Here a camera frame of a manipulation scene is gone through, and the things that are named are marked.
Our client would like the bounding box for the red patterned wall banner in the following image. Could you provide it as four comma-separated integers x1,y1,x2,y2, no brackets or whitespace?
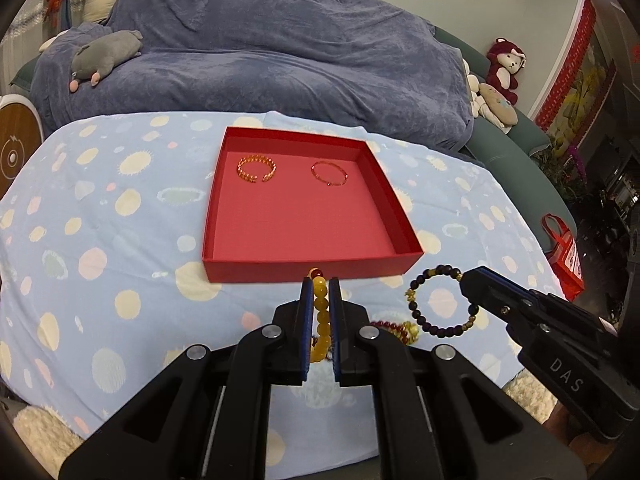
534,0,598,128

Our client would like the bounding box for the red gift bag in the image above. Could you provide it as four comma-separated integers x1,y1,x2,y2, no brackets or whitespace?
541,213,586,301

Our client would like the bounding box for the blue-grey sofa blanket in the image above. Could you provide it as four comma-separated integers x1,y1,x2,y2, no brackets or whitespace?
27,0,476,156

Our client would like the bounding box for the potted plant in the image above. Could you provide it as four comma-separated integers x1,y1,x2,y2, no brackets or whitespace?
532,130,593,201

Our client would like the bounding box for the red plush monkey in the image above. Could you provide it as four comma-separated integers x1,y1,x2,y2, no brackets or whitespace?
485,37,528,106

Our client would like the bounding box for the teal sofa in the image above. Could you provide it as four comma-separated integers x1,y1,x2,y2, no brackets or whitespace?
10,25,578,256

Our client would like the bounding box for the thin rose gold bangle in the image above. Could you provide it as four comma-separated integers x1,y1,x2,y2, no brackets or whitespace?
310,160,348,187

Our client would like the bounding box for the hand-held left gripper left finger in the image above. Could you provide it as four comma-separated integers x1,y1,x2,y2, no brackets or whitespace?
59,277,315,480

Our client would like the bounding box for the light blue dotted tablecloth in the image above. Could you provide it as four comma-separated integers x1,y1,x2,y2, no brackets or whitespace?
0,110,566,466

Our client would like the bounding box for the gold beaded open bangle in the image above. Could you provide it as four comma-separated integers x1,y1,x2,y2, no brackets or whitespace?
237,156,278,184

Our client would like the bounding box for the sheer white curtain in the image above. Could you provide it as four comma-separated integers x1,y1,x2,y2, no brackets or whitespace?
0,0,86,86

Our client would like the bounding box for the grey plush toy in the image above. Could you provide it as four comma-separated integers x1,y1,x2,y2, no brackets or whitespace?
69,30,144,93

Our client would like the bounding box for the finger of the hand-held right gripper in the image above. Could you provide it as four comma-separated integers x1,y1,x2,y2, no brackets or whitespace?
460,267,538,331

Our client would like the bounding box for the yellow bead bracelet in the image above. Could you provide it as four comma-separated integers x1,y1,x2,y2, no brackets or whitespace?
306,267,335,365

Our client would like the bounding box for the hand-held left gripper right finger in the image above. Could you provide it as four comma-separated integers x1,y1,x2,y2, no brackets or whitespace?
327,277,586,480

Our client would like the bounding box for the dark cabinet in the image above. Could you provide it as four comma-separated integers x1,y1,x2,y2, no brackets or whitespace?
585,135,640,321

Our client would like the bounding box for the white round wooden-top device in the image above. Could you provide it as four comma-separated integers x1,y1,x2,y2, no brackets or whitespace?
0,95,43,196

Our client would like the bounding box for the dark red bead bracelet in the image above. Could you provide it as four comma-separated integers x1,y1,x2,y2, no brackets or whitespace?
370,319,411,336

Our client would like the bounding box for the red cardboard box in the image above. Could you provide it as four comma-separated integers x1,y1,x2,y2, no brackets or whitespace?
201,126,425,283

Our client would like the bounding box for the beige plush toy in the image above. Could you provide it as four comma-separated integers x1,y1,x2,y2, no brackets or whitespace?
467,72,518,135

